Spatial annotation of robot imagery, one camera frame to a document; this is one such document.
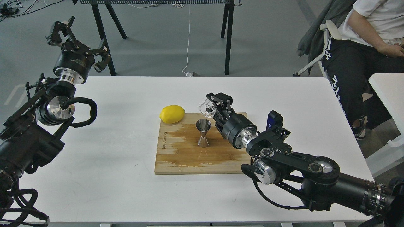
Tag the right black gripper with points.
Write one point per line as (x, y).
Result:
(234, 127)

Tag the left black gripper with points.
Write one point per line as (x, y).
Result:
(75, 59)

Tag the small clear glass cup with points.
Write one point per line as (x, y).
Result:
(208, 108)

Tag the steel jigger measuring cup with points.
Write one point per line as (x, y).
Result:
(203, 126)

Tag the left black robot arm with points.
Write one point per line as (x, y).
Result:
(32, 135)

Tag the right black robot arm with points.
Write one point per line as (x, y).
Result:
(316, 180)

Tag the yellow lemon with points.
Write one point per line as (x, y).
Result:
(172, 114)

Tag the wooden cutting board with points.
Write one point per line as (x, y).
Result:
(178, 151)

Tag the white office chair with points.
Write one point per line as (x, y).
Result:
(329, 31)

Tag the seated person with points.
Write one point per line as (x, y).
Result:
(372, 42)

